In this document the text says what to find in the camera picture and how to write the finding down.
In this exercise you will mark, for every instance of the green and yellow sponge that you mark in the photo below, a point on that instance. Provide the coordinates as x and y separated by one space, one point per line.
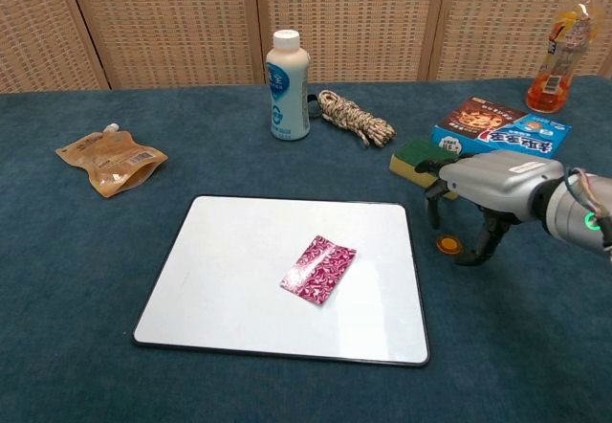
406 155

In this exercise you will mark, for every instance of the white board tray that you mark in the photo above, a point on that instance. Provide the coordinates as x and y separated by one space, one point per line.
215 274

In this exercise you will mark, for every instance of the red white patterned foil packet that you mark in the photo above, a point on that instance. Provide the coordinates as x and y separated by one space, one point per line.
318 270

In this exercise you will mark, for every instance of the blue and brown snack box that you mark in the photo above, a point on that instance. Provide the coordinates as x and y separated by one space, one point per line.
478 121

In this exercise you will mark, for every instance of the orange drink bottle yellow cap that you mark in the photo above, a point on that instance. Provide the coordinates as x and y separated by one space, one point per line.
550 88

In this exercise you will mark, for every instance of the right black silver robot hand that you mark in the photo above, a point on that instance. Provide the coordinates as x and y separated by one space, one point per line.
497 179

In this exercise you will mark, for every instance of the small round orange badge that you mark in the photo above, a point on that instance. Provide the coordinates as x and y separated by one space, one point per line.
449 244

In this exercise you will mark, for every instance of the white milk bottle blue label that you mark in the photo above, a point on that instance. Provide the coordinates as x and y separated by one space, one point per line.
287 97

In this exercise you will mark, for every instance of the brown spouted drink pouch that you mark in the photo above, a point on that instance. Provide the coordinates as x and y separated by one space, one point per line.
112 164

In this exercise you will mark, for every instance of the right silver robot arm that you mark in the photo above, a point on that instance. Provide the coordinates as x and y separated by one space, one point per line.
569 207

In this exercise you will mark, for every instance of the woven bamboo screen panel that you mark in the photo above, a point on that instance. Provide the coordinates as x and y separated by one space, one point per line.
354 16
507 16
38 26
167 21

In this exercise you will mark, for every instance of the dark blue table mat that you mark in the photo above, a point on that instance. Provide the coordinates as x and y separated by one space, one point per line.
72 274

